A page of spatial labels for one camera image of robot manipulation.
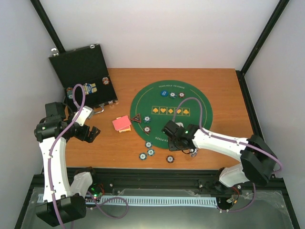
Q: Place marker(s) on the triangular all in marker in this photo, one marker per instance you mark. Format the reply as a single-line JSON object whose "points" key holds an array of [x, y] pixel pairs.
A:
{"points": [[137, 118]]}

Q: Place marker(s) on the black poker chip case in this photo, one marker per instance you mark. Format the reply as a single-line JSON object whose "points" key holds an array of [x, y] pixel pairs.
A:
{"points": [[85, 65]]}

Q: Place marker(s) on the boxed card deck in case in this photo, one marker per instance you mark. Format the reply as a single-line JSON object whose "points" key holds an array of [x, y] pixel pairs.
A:
{"points": [[90, 88]]}

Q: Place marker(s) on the orange chip stack in case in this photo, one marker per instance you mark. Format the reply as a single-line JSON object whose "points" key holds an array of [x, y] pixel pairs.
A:
{"points": [[105, 80]]}

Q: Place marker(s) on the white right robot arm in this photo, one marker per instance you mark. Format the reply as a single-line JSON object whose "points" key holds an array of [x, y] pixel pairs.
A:
{"points": [[257, 162]]}

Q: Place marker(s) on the blue white chip stack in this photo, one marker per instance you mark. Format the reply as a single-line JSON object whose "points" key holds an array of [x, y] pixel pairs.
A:
{"points": [[193, 152]]}

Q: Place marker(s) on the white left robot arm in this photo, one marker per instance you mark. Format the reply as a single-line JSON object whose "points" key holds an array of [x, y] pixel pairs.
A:
{"points": [[63, 202]]}

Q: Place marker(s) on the blue small blind button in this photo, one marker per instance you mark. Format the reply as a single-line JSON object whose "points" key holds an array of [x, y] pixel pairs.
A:
{"points": [[164, 93]]}

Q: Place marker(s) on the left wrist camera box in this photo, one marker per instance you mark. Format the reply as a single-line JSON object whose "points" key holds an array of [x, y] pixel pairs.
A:
{"points": [[82, 115]]}

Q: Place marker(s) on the white slotted cable duct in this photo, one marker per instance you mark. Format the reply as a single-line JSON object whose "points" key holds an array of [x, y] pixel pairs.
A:
{"points": [[137, 201]]}

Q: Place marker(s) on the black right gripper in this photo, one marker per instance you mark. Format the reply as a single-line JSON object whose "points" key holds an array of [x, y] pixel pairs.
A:
{"points": [[172, 147]]}

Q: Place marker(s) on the pink-backed card deck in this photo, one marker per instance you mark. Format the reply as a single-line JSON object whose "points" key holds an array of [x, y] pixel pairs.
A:
{"points": [[121, 123]]}

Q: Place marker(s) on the green blue chip stack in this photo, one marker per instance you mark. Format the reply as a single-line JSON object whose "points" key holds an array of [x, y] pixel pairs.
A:
{"points": [[142, 156]]}

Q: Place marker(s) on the gold card box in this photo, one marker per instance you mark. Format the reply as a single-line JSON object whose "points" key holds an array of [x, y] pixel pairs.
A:
{"points": [[125, 130]]}

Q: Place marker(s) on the green round poker mat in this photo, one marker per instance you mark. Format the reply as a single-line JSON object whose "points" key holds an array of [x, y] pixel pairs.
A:
{"points": [[148, 102]]}

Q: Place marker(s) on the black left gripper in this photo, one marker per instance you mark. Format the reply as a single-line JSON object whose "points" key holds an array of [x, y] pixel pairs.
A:
{"points": [[92, 135]]}

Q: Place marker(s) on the chip stack in case left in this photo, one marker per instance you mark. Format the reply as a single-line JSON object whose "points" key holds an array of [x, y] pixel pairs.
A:
{"points": [[69, 92]]}

